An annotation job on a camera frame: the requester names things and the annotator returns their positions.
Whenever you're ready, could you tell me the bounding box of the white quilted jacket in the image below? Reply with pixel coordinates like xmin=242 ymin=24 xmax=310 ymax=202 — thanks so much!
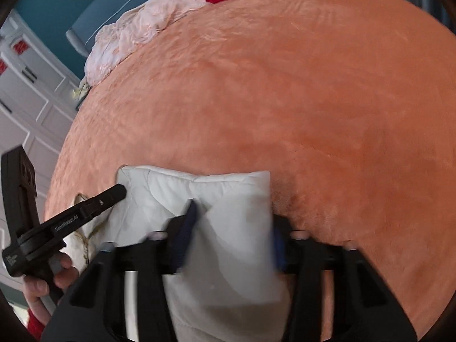
xmin=65 ymin=166 xmax=290 ymax=341

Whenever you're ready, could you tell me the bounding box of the red sleeve left forearm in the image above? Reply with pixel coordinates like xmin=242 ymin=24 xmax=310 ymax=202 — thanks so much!
xmin=26 ymin=309 xmax=45 ymax=341

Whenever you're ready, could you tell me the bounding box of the person left hand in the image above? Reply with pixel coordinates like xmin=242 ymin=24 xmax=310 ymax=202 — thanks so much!
xmin=23 ymin=253 xmax=79 ymax=326

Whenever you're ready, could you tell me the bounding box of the white panelled wardrobe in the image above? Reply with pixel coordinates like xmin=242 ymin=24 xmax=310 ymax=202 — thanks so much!
xmin=1 ymin=11 xmax=79 ymax=219

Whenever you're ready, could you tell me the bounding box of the yellowish cloth on nightstand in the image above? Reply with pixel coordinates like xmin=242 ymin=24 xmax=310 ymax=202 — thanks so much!
xmin=72 ymin=77 xmax=91 ymax=100

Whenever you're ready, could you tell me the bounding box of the orange plush bedspread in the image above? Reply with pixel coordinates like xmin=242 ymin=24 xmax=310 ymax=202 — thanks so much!
xmin=44 ymin=0 xmax=455 ymax=337

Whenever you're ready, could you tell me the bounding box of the blue upholstered headboard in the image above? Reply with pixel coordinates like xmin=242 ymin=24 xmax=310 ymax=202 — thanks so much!
xmin=66 ymin=0 xmax=148 ymax=58

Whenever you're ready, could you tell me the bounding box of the black camera box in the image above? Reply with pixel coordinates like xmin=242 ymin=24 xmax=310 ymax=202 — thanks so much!
xmin=1 ymin=145 xmax=39 ymax=241

